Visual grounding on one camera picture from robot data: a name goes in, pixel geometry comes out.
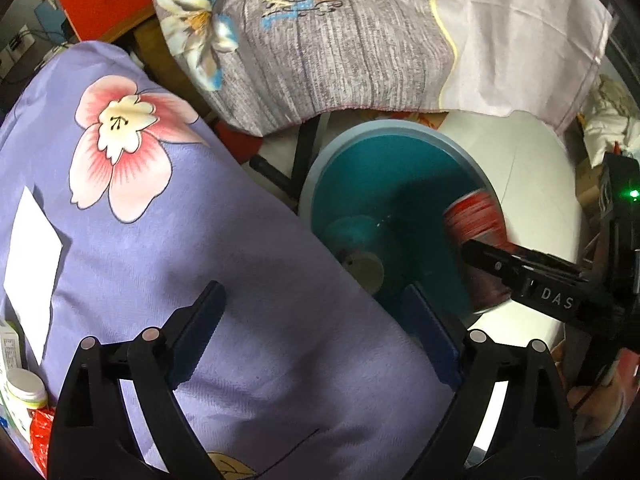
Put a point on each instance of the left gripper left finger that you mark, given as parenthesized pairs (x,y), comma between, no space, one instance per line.
(118,416)

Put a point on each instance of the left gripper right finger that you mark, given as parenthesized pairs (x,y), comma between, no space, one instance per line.
(508,419)

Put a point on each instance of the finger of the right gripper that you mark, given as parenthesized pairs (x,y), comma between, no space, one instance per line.
(518,267)

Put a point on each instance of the red orange snack bag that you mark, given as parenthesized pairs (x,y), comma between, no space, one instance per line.
(39,437)

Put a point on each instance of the white bottle green label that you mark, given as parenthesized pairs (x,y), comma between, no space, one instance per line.
(23,393)

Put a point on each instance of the red soda can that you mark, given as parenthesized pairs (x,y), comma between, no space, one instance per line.
(477,216)

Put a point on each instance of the white paper napkin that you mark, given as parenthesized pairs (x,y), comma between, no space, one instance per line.
(34,254)

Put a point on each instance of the green white carton box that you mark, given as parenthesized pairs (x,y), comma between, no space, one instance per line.
(10,350)

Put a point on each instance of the pink paper cup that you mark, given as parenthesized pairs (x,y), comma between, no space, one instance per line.
(355,242)

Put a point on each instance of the teal trash bin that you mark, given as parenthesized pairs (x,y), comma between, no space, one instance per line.
(404,175)

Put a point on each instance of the person right hand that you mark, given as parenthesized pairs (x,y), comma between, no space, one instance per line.
(597,407)

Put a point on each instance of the purple floral tablecloth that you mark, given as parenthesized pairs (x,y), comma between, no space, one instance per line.
(305,377)

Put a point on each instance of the grey floral draped sheet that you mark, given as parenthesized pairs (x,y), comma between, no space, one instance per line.
(266,65)

